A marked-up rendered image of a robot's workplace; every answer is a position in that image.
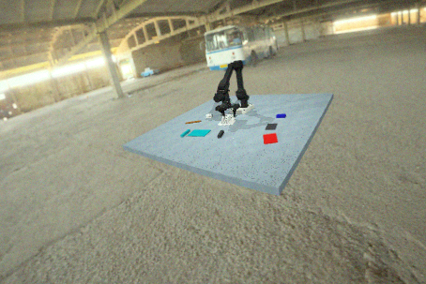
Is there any red flat rectangular plate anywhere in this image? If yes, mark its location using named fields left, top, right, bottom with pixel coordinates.
left=263, top=134, right=278, bottom=143

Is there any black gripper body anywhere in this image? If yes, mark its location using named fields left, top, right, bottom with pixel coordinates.
left=215, top=98, right=240, bottom=111

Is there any dark grey flat rectangle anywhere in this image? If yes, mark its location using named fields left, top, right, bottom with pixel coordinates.
left=265, top=124, right=277, bottom=130

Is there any cyan flat square plate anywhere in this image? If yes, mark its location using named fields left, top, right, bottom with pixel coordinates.
left=188, top=130, right=210, bottom=137

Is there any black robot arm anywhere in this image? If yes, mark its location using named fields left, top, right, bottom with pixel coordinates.
left=213, top=60, right=250, bottom=111

